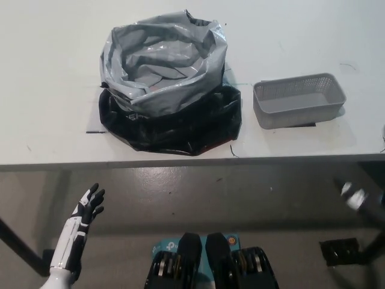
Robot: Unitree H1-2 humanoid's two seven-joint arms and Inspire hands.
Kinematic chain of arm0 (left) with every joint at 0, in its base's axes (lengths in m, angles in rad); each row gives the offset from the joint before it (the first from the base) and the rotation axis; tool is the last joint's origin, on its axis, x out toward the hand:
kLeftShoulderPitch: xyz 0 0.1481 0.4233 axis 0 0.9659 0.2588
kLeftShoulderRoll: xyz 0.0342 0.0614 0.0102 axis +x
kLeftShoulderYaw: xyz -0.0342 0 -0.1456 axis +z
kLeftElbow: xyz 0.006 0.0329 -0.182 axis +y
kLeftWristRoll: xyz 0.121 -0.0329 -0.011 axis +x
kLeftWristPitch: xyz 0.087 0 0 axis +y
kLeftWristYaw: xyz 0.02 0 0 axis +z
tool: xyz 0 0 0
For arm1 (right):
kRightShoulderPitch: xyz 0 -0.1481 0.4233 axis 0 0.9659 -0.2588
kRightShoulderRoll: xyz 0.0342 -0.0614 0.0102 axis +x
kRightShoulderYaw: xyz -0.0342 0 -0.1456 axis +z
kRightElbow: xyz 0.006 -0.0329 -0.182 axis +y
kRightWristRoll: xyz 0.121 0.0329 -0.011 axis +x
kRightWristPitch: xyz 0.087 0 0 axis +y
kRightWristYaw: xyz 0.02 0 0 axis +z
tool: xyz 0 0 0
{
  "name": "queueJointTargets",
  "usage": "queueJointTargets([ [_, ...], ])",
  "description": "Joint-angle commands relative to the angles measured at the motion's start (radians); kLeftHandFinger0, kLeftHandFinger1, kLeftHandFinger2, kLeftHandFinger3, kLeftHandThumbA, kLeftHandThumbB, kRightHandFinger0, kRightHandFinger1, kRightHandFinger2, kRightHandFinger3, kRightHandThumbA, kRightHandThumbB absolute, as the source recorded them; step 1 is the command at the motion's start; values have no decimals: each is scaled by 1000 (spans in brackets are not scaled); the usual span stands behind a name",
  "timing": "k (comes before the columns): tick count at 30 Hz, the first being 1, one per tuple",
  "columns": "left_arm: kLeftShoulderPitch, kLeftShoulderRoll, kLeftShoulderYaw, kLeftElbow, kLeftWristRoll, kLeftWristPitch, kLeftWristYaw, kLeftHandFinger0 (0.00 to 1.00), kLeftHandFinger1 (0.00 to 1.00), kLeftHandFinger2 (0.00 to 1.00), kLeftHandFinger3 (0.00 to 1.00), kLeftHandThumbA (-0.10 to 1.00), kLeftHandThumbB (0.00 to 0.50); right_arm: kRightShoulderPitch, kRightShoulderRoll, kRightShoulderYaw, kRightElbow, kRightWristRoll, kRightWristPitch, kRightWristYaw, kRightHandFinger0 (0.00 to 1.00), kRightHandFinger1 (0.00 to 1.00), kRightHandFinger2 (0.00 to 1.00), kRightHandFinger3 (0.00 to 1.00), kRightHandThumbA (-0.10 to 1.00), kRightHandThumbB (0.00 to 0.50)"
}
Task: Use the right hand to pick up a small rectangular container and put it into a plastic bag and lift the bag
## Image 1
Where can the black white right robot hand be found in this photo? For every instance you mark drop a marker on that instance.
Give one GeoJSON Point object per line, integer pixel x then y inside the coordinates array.
{"type": "Point", "coordinates": [355, 197]}

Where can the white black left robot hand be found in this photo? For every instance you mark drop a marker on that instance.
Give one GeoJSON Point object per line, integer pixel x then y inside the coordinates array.
{"type": "Point", "coordinates": [76, 228]}

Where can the grey perforated rectangular basket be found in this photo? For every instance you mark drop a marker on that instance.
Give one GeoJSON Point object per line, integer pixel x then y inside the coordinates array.
{"type": "Point", "coordinates": [297, 116]}

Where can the grey and black plastic bag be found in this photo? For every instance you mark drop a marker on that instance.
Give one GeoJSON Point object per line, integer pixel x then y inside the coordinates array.
{"type": "Point", "coordinates": [168, 129]}

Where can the black table leg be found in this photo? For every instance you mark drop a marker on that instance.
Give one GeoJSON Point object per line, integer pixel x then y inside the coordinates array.
{"type": "Point", "coordinates": [18, 244]}
{"type": "Point", "coordinates": [376, 244]}

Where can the black flat mat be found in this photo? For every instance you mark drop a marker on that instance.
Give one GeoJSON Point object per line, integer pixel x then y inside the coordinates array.
{"type": "Point", "coordinates": [303, 124]}

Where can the teal printed box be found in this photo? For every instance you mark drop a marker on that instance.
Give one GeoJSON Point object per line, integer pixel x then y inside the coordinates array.
{"type": "Point", "coordinates": [168, 245]}

